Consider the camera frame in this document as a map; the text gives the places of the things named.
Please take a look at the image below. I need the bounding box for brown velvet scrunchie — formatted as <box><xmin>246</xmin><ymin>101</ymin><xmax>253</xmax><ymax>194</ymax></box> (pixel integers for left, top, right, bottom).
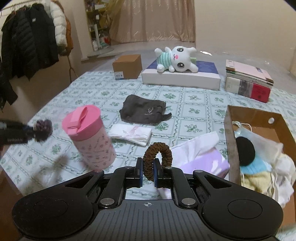
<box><xmin>34</xmin><ymin>120</ymin><xmax>53</xmax><ymax>142</ymax></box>

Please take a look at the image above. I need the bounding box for brown ring scrunchie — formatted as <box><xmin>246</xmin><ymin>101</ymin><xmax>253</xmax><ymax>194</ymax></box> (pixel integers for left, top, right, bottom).
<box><xmin>143</xmin><ymin>142</ymin><xmax>173</xmax><ymax>181</ymax></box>

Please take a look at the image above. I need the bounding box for white cloth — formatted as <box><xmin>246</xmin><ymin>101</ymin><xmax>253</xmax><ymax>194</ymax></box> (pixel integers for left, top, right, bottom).
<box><xmin>108</xmin><ymin>123</ymin><xmax>152</xmax><ymax>147</ymax></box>

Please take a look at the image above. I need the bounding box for dark grey cloth pouch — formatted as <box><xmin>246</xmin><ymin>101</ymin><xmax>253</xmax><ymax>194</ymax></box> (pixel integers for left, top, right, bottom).
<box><xmin>119</xmin><ymin>94</ymin><xmax>172</xmax><ymax>126</ymax></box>

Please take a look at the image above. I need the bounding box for black red plush earmuff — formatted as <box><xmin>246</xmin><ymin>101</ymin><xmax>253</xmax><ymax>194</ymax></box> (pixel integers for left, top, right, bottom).
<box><xmin>235</xmin><ymin>137</ymin><xmax>272</xmax><ymax>175</ymax></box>

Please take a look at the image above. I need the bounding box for pale yellow towel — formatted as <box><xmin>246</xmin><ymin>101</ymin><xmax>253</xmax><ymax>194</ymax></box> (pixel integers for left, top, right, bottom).
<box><xmin>241</xmin><ymin>171</ymin><xmax>274</xmax><ymax>197</ymax></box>

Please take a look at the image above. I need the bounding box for white mesh drawstring bag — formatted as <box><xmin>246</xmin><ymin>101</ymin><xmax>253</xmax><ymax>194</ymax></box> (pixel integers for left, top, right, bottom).
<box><xmin>232</xmin><ymin>121</ymin><xmax>283</xmax><ymax>166</ymax></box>

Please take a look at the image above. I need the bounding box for white towel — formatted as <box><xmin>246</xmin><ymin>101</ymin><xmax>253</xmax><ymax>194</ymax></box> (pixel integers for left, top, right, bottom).
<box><xmin>268</xmin><ymin>153</ymin><xmax>295</xmax><ymax>208</ymax></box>

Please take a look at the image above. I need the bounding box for purple tissue pack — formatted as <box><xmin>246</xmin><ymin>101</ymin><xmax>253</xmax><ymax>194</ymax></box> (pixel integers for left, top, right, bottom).
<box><xmin>138</xmin><ymin>131</ymin><xmax>231</xmax><ymax>200</ymax></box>

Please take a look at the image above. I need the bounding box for pink tumbler cup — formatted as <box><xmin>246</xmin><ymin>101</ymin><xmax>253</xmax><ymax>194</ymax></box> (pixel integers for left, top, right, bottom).
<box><xmin>62</xmin><ymin>105</ymin><xmax>116</xmax><ymax>170</ymax></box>

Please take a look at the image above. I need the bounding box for floral green white tablecloth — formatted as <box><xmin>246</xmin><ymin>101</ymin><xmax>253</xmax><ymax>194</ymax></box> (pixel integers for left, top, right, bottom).
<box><xmin>0</xmin><ymin>69</ymin><xmax>296</xmax><ymax>241</ymax></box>

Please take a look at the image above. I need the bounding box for black down jacket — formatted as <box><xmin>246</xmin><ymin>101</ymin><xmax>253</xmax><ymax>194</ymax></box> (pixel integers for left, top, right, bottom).
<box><xmin>1</xmin><ymin>3</ymin><xmax>59</xmax><ymax>109</ymax></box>

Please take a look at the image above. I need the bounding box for brown jacket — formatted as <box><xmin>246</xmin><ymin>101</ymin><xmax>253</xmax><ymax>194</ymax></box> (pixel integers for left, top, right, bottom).
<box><xmin>53</xmin><ymin>1</ymin><xmax>74</xmax><ymax>56</ymax></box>

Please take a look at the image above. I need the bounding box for white blue flat box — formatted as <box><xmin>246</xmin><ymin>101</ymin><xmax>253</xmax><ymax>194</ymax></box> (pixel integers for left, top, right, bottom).
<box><xmin>142</xmin><ymin>61</ymin><xmax>221</xmax><ymax>90</ymax></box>

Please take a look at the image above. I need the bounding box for small brown cardboard box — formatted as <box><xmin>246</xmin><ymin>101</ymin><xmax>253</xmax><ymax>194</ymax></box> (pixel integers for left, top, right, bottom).
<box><xmin>112</xmin><ymin>54</ymin><xmax>142</xmax><ymax>80</ymax></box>

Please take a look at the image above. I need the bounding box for thick red grey book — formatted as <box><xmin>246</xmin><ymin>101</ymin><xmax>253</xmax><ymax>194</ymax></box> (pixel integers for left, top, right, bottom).
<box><xmin>225</xmin><ymin>76</ymin><xmax>271</xmax><ymax>103</ymax></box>

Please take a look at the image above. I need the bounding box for brown cardboard tray box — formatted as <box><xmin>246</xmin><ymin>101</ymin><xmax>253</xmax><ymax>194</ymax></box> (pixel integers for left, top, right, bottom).
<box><xmin>223</xmin><ymin>104</ymin><xmax>296</xmax><ymax>229</ymax></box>

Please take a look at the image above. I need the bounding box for white bunny plush toy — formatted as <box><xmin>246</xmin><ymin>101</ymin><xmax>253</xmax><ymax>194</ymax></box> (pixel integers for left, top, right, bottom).
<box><xmin>154</xmin><ymin>46</ymin><xmax>198</xmax><ymax>73</ymax></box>

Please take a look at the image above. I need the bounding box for green small box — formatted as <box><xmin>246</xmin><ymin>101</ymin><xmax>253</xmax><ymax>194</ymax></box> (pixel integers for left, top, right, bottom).
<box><xmin>191</xmin><ymin>57</ymin><xmax>197</xmax><ymax>65</ymax></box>

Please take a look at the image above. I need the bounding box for white puffer jacket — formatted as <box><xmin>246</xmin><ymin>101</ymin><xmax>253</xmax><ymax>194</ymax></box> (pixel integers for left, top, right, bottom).
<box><xmin>42</xmin><ymin>0</ymin><xmax>67</xmax><ymax>47</ymax></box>

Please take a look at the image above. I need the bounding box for pink top book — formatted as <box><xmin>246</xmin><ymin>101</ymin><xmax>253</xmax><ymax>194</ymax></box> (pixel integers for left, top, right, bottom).
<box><xmin>226</xmin><ymin>59</ymin><xmax>274</xmax><ymax>87</ymax></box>

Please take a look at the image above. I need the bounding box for wooden bookshelf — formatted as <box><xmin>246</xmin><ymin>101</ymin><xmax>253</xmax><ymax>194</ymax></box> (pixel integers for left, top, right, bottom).
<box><xmin>84</xmin><ymin>1</ymin><xmax>115</xmax><ymax>51</ymax></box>

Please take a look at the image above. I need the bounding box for beige patterned curtain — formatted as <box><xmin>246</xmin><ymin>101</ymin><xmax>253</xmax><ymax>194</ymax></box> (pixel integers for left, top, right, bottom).
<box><xmin>109</xmin><ymin>1</ymin><xmax>195</xmax><ymax>44</ymax></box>

